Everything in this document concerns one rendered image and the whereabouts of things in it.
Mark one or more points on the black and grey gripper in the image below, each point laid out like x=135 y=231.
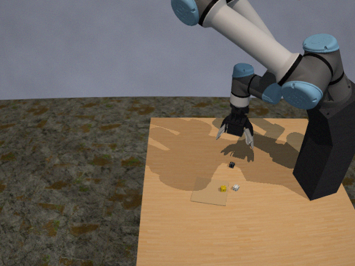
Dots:
x=235 y=126

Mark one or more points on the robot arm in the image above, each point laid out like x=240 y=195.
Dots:
x=317 y=77

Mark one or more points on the tan square mat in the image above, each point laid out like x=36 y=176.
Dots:
x=208 y=191

